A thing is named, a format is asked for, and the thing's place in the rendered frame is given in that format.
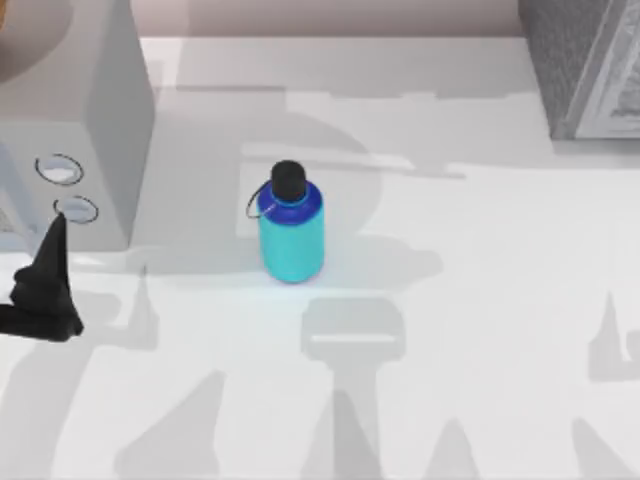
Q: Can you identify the turquoise and blue bottle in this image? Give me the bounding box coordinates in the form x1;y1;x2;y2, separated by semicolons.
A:
244;159;326;285

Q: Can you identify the small microwave knob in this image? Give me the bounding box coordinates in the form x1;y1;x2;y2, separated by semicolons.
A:
52;195;100;225

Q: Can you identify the large microwave knob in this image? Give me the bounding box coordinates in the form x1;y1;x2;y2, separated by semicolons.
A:
34;153;85;187

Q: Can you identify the pale microwave oven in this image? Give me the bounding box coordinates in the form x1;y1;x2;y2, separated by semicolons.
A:
0;0;155;257

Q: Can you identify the grey cabinet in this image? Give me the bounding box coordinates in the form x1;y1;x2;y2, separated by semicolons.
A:
517;0;640;142

